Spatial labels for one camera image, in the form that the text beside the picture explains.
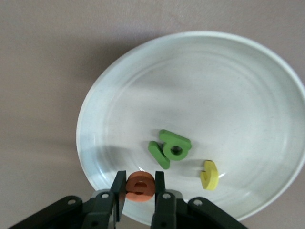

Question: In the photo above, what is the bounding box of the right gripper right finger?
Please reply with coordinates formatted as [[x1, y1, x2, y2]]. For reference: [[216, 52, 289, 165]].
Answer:
[[150, 170, 247, 229]]

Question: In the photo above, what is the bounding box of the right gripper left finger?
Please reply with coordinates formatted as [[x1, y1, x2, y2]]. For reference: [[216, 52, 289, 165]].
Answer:
[[9, 170, 128, 229]]

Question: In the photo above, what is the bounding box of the orange foam letter e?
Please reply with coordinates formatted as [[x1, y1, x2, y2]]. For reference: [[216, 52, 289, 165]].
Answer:
[[125, 171, 156, 203]]

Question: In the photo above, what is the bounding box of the green foam letter l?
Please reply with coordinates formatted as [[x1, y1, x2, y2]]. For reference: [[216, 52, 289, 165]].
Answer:
[[148, 140, 171, 170]]

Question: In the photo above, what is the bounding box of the green foam letter d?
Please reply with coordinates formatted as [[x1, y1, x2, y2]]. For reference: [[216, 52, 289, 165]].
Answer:
[[158, 129, 192, 162]]

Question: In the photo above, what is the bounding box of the yellow foam letter c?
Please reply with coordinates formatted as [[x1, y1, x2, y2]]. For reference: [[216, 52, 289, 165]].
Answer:
[[200, 159, 220, 191]]

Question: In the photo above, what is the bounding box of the beige plate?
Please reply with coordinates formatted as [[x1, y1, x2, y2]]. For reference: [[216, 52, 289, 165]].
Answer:
[[75, 30, 305, 226]]

